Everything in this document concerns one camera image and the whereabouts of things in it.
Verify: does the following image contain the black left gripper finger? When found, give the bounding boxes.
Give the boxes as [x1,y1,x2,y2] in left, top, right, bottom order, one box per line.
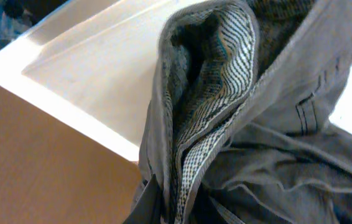
[123,174,162,224]

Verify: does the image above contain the grey shorts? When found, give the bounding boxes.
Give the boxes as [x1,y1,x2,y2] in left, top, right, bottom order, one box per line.
[139,0,352,223]

